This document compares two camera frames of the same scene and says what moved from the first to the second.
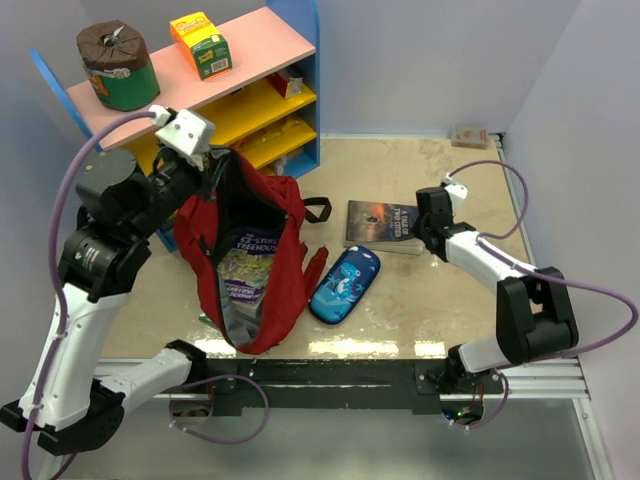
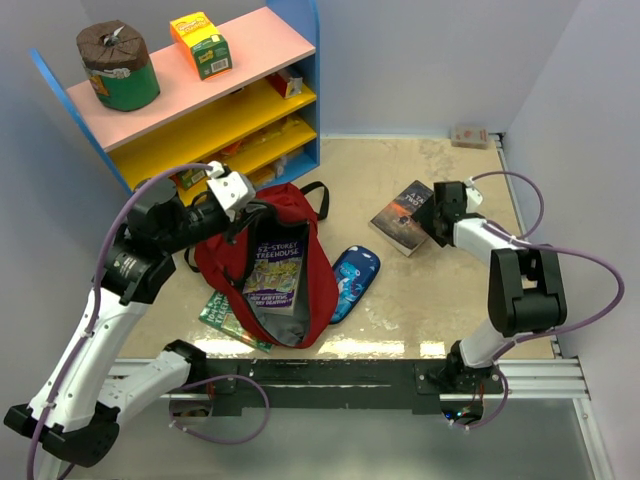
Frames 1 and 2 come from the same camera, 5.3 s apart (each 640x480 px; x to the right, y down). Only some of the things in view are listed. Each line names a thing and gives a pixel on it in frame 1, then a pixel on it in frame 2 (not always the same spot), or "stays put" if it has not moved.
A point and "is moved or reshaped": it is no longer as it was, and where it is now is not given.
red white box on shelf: [287, 85] stays put
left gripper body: [175, 181] to [204, 222]
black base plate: [418, 383] stays put
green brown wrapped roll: [117, 65] stays put
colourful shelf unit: [265, 112] stays put
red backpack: [234, 198] is moved or reshaped
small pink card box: [470, 137] stays put
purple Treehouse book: [244, 270] to [271, 282]
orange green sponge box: [199, 41] stays put
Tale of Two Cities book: [382, 227] is moved or reshaped
